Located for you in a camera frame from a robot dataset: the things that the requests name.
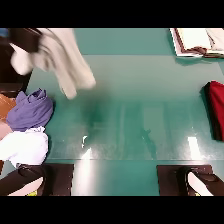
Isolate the beige garment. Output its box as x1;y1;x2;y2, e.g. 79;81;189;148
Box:
9;28;97;100

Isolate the purple garment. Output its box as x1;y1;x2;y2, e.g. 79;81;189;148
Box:
5;88;55;133

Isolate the red garment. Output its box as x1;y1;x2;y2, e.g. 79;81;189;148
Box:
203;80;224;142

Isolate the orange garment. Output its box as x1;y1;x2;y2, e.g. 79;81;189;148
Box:
0;93;17;122

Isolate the folded white garment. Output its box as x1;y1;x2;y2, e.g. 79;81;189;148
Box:
176;28;213;51

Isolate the folded cream garment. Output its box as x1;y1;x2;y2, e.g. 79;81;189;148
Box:
205;28;224;53

